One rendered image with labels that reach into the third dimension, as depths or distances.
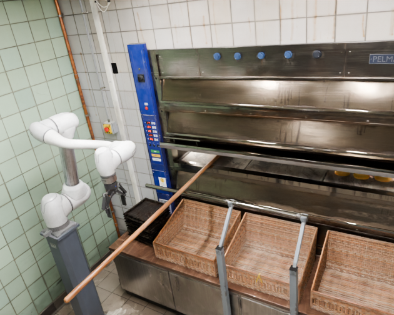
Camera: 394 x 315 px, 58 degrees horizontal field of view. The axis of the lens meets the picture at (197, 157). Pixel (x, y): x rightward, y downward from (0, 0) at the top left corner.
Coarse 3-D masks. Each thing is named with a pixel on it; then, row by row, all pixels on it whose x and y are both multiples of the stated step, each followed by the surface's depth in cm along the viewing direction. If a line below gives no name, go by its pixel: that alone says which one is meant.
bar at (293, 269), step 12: (192, 192) 251; (228, 204) 235; (240, 204) 231; (252, 204) 228; (228, 216) 234; (300, 216) 212; (300, 228) 211; (300, 240) 209; (216, 252) 229; (228, 300) 247; (228, 312) 250
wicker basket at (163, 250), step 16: (176, 208) 299; (208, 208) 294; (224, 208) 286; (176, 224) 303; (208, 224) 297; (224, 224) 289; (160, 240) 285; (176, 240) 298; (192, 240) 295; (208, 240) 293; (160, 256) 280; (176, 256) 270; (192, 256) 259; (208, 256) 275; (208, 272) 258
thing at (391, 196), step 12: (192, 168) 290; (216, 168) 278; (228, 168) 276; (264, 180) 259; (276, 180) 254; (288, 180) 249; (300, 180) 247; (312, 180) 245; (336, 192) 234; (348, 192) 230; (360, 192) 226; (372, 192) 223; (384, 192) 221
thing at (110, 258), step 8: (176, 192) 247; (168, 200) 240; (160, 208) 232; (152, 216) 225; (144, 224) 218; (136, 232) 212; (128, 240) 206; (120, 248) 201; (112, 256) 196; (104, 264) 191; (96, 272) 186; (88, 280) 182; (80, 288) 178; (72, 296) 173
